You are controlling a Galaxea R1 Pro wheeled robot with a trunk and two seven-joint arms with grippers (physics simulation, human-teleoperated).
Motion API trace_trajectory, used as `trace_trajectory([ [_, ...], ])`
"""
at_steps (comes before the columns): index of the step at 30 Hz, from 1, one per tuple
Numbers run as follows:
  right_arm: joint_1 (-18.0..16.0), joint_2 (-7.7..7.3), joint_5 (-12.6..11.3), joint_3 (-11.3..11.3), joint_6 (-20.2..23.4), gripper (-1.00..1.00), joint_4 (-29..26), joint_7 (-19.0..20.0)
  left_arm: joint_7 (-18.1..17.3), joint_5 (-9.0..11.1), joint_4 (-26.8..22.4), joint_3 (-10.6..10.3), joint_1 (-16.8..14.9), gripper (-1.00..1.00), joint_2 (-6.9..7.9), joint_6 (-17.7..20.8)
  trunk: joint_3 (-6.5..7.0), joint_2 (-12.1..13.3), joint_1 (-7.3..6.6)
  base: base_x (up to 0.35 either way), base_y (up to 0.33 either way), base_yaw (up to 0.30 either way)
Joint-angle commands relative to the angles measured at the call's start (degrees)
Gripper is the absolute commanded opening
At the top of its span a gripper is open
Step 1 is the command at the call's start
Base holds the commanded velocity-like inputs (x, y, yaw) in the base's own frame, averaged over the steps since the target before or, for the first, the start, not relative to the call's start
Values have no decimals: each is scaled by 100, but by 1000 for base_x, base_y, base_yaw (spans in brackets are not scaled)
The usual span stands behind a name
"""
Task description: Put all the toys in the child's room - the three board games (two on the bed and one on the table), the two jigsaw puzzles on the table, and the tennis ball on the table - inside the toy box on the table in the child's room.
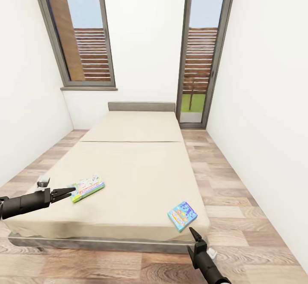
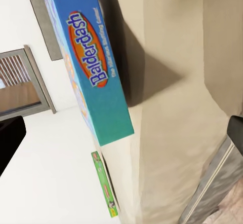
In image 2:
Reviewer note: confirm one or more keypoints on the bed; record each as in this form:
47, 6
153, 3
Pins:
180, 63

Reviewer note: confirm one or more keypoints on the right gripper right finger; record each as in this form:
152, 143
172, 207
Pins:
235, 132

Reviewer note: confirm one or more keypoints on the board game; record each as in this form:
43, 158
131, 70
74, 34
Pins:
83, 40
104, 184

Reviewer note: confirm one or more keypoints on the fixed window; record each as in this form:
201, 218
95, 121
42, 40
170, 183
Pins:
22, 88

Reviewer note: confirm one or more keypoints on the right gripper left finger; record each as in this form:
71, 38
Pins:
12, 133

